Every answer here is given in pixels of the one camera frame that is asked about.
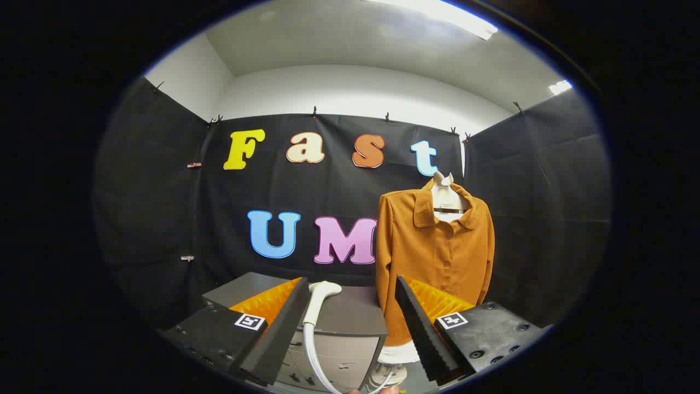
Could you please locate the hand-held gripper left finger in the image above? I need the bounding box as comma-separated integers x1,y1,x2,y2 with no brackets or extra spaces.
161,276,311,388

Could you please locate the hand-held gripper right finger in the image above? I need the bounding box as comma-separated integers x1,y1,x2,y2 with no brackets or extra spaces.
395,275,549,384

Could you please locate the white garment steamer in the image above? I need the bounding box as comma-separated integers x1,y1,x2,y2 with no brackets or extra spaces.
302,281,395,394

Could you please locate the orange button-up shirt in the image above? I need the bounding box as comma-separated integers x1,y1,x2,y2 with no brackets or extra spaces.
375,183,495,348

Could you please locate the grey drawer cabinet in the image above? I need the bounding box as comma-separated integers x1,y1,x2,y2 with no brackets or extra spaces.
202,272,389,392

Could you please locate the white mannequin torso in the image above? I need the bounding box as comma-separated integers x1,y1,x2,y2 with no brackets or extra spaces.
377,171,471,364

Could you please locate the long ceiling light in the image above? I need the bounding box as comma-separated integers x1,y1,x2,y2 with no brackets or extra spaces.
372,0,499,40

